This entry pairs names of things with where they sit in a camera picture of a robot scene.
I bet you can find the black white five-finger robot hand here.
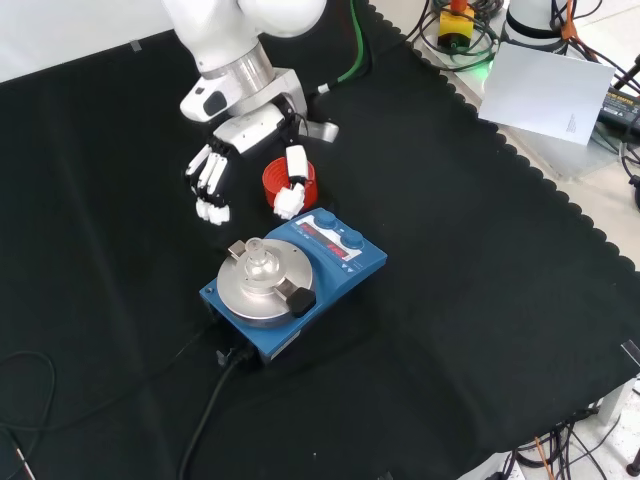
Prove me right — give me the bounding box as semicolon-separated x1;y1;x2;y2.
184;102;310;227

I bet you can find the heater with blue base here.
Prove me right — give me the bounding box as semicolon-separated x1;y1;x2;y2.
199;208;389;371

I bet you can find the red ribbed plastic cup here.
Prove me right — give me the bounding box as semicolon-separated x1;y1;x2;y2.
261;155;320;211

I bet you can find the clear round-bottom glass flask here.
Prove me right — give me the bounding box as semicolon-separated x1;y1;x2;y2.
242;236;282;292

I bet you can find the yellow stop button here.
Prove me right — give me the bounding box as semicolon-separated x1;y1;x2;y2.
436;0;477;49

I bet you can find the black cloth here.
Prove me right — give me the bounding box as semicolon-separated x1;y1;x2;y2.
0;2;640;480

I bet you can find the pale board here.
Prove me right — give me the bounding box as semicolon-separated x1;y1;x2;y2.
477;40;617;147

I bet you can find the black power adapter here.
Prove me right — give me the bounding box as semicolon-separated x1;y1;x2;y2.
597;84;640;144

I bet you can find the thin metal probe rod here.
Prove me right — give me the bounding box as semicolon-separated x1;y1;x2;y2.
0;428;33;479

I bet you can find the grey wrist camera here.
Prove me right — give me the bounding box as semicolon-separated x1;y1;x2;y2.
299;118;340;145

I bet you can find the thick black power cable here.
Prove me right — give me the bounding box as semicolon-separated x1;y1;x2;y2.
177;344;261;480

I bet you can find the thin black cable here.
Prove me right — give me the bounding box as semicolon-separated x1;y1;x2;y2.
0;319;226;451

